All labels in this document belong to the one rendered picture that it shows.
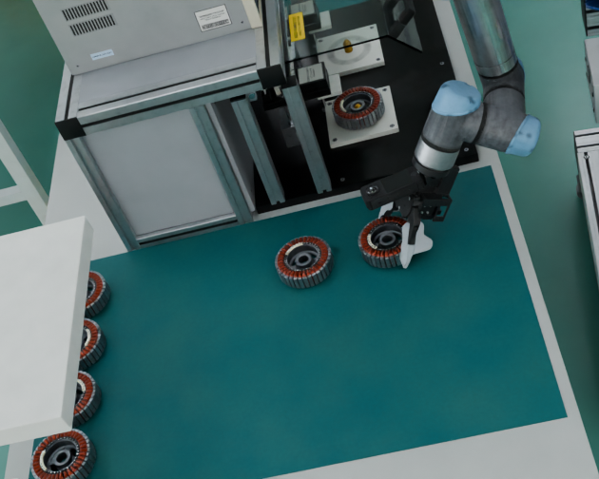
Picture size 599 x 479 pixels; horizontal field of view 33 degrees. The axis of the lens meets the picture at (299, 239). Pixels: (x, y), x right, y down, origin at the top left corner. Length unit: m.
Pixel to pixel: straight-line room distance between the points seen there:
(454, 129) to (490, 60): 0.15
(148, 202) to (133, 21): 0.37
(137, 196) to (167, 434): 0.52
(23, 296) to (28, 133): 2.56
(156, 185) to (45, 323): 0.67
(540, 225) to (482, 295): 1.14
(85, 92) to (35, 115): 2.12
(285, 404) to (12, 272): 0.54
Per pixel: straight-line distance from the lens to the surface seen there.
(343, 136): 2.17
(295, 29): 2.01
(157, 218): 2.11
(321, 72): 2.12
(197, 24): 1.96
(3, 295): 1.52
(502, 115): 1.79
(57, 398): 1.35
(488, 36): 1.81
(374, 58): 2.36
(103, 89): 1.97
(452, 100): 1.75
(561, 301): 2.78
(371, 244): 1.92
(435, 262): 1.91
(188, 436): 1.81
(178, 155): 1.99
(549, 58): 3.52
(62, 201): 2.38
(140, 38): 1.98
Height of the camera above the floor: 2.17
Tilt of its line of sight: 44 degrees down
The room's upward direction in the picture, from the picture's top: 21 degrees counter-clockwise
